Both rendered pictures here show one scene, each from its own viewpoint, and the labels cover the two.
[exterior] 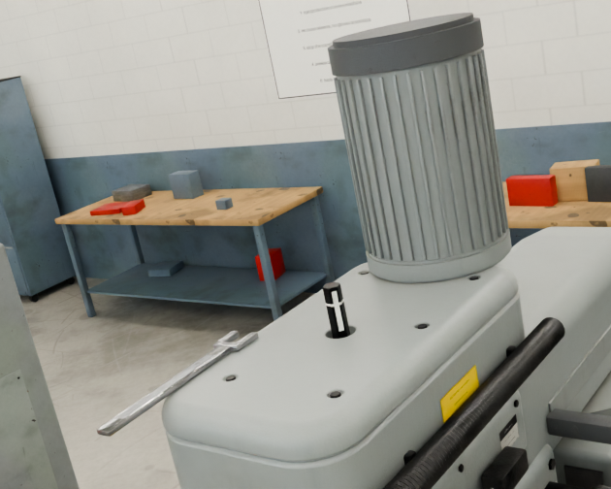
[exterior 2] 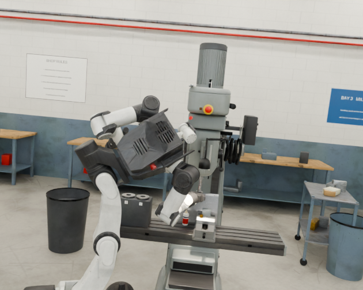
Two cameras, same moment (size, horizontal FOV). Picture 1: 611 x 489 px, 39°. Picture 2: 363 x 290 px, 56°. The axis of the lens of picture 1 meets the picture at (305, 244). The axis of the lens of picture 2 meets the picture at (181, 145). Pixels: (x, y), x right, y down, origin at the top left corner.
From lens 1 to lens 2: 1.73 m
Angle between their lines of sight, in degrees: 37
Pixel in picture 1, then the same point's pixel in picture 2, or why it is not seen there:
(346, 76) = (208, 48)
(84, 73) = not seen: outside the picture
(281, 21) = (34, 70)
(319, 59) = (47, 87)
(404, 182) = (214, 69)
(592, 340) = not seen: hidden behind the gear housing
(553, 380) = not seen: hidden behind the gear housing
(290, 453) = (223, 92)
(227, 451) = (209, 93)
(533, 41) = (126, 97)
